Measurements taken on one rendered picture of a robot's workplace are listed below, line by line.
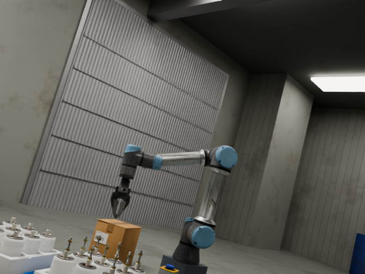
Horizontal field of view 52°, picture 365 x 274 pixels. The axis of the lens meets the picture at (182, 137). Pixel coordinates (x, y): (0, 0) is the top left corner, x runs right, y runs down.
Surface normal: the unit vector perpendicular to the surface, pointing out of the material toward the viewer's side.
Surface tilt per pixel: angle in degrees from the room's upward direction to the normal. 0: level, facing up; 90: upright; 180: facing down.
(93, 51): 90
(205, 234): 98
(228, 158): 82
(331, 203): 90
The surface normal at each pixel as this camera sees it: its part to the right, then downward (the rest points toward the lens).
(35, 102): 0.71, 0.09
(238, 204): -0.66, -0.28
